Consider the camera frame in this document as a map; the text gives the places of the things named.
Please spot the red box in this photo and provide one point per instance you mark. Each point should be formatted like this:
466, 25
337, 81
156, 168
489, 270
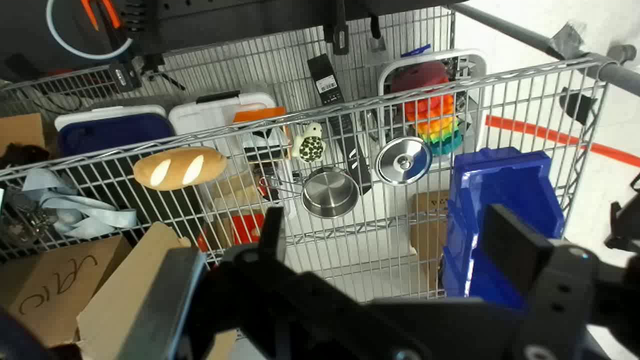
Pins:
248, 228

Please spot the small brown cardboard box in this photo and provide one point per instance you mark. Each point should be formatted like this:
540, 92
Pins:
430, 233

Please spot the rainbow stacking toy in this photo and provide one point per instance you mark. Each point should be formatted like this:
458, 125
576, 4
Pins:
432, 127

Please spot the silver round lid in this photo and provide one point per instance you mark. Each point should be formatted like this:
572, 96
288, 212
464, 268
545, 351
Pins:
402, 161

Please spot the light blue cloth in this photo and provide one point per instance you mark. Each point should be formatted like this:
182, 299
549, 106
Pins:
73, 211

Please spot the cardboard box with handwriting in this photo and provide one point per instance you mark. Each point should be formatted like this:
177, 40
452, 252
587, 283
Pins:
56, 283

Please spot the dark red bowl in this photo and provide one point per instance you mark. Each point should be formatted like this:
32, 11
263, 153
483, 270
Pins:
420, 75

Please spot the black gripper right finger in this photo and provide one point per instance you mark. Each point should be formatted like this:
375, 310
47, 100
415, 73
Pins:
514, 252

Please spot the silver pan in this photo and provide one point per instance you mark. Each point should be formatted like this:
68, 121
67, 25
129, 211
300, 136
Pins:
330, 192

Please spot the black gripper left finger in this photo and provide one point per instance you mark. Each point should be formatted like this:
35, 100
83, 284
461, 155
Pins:
272, 233

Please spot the white spotted toy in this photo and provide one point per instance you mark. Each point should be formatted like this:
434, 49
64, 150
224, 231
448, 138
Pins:
309, 142

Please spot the black tag with label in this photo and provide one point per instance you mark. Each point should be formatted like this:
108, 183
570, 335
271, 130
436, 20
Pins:
324, 79

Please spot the navy container with white rim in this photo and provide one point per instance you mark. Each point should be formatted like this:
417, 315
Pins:
111, 132

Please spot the white plastic tray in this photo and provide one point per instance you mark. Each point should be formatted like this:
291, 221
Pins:
471, 67

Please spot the blue plastic bin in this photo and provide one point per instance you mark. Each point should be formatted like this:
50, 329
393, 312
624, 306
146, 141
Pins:
507, 183

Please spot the white plastic container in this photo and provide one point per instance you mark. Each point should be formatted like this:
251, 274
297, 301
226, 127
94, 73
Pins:
217, 110

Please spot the black clip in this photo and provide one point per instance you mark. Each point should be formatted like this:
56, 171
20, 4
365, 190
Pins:
576, 105

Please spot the brown bread loaf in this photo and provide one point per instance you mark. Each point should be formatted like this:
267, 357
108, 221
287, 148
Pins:
178, 168

